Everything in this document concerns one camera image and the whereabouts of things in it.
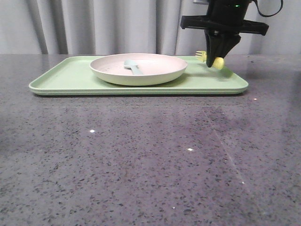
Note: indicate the light green rectangular tray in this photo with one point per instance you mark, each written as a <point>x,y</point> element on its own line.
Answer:
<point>73,77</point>

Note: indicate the pale pink round plate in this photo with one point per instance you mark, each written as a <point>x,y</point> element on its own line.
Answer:
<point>156,68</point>

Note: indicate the yellow plastic fork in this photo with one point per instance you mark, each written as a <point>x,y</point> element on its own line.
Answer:
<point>218,63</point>

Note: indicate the grey pleated curtain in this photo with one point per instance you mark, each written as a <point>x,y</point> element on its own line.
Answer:
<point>105,27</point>

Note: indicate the light blue plastic spoon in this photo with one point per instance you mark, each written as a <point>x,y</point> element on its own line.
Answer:
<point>133,66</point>

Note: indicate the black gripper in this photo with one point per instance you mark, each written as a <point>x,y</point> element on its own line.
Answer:
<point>223,16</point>

